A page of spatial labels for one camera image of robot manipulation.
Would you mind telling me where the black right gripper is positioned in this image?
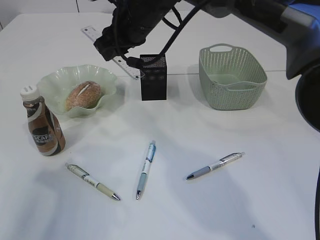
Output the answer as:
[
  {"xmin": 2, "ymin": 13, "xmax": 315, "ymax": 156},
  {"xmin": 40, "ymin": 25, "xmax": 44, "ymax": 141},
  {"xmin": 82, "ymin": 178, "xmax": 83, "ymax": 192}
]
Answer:
[{"xmin": 93, "ymin": 0, "xmax": 177, "ymax": 61}]

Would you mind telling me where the clear plastic ruler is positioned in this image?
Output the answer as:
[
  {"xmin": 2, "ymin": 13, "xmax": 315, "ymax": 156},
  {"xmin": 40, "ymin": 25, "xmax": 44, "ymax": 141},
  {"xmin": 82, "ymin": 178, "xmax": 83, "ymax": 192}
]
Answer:
[{"xmin": 80, "ymin": 25, "xmax": 145, "ymax": 80}]

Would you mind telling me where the sugared bread roll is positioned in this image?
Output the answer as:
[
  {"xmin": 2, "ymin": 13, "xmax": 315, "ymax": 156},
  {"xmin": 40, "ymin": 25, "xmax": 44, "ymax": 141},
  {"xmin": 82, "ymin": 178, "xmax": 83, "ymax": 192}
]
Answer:
[{"xmin": 65, "ymin": 81, "xmax": 102, "ymax": 111}]

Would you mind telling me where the brown Nescafe coffee bottle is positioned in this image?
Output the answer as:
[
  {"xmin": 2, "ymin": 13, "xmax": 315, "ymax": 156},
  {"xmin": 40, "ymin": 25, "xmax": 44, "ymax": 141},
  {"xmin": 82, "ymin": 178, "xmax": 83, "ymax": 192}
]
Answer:
[{"xmin": 20, "ymin": 85, "xmax": 66, "ymax": 156}]

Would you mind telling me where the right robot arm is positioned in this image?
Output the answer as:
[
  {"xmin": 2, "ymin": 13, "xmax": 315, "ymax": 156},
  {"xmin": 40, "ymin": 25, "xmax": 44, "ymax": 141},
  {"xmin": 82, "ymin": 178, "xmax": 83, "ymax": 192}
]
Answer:
[{"xmin": 93, "ymin": 0, "xmax": 320, "ymax": 130}]

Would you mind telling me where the black mesh pen holder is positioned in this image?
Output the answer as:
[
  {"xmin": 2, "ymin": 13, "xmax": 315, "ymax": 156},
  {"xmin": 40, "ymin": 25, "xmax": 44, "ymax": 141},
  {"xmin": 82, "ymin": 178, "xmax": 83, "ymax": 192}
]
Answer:
[{"xmin": 140, "ymin": 55, "xmax": 167, "ymax": 101}]

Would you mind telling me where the green wavy glass plate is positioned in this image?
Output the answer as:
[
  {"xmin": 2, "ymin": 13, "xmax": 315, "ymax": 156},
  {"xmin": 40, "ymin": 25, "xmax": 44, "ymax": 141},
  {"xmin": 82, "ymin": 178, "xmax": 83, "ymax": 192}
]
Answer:
[{"xmin": 37, "ymin": 64, "xmax": 117, "ymax": 118}]

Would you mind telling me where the green plastic woven basket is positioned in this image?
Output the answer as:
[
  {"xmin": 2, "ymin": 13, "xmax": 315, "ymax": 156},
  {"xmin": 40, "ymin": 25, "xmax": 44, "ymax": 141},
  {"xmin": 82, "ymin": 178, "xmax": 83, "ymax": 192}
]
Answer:
[{"xmin": 198, "ymin": 43, "xmax": 268, "ymax": 111}]

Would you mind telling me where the blue grip pen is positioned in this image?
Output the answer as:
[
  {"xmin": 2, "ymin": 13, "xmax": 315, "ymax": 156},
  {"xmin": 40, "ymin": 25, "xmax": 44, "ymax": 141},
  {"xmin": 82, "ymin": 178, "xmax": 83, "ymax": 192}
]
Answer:
[{"xmin": 136, "ymin": 140, "xmax": 156, "ymax": 200}]

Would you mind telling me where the cream grip pen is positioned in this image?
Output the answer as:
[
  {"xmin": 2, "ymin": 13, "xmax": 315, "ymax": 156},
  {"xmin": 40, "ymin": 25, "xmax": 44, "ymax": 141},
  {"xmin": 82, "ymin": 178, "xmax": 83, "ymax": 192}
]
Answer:
[{"xmin": 65, "ymin": 163, "xmax": 121, "ymax": 201}]

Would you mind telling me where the grey grip pen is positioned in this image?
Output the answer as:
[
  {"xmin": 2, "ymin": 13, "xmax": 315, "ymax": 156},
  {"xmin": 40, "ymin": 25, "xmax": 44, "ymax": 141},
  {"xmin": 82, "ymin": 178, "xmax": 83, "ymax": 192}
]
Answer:
[{"xmin": 186, "ymin": 152, "xmax": 246, "ymax": 180}]

